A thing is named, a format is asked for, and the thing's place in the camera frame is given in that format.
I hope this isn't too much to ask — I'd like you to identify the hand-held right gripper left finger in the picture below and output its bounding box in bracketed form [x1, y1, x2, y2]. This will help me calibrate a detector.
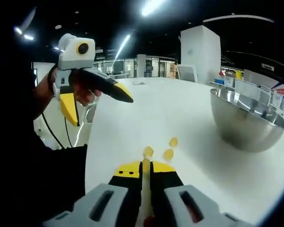
[42, 160, 143, 227]

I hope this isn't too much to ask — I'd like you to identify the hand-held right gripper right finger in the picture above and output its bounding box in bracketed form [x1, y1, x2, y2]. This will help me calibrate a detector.
[150, 160, 253, 227]

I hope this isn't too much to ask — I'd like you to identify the stainless steel bowl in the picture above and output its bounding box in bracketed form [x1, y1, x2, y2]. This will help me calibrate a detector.
[210, 87, 284, 153]

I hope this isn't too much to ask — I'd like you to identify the person's left hand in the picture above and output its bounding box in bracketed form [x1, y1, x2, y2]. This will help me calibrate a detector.
[37, 68, 102, 107]

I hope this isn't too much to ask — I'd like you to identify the person's right hand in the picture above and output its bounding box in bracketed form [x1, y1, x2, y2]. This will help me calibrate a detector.
[143, 215, 157, 227]

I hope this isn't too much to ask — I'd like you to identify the ceiling strip light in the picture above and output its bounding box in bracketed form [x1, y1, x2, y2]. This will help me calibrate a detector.
[141, 0, 168, 17]
[114, 35, 131, 59]

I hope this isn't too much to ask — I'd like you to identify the person's black-clothed torso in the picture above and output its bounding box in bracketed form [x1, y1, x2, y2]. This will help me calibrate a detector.
[0, 47, 89, 227]

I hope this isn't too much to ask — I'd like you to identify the white table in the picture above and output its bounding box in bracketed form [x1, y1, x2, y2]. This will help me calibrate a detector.
[84, 78, 284, 227]

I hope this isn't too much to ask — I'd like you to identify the white office chair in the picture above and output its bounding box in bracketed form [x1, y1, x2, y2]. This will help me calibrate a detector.
[176, 64, 200, 84]

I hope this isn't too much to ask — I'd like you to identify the white square pillar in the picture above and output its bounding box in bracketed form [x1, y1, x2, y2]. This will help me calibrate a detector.
[180, 25, 222, 84]

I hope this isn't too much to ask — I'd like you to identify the row of white storage cabinets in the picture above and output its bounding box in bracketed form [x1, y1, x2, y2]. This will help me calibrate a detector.
[209, 70, 284, 112]

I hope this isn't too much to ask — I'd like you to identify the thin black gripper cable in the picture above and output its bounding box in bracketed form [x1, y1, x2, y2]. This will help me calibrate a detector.
[41, 111, 74, 149]

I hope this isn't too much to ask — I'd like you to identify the red blue wall banner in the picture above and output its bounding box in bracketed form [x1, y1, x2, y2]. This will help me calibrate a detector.
[271, 81, 284, 98]

